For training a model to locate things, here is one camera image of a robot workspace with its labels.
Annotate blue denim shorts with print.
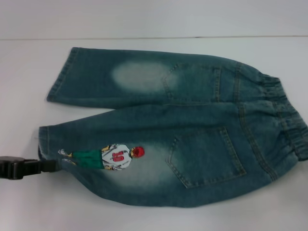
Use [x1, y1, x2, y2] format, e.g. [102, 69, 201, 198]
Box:
[37, 47, 308, 213]

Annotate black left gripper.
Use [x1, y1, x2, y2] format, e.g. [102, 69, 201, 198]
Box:
[0, 155, 60, 181]

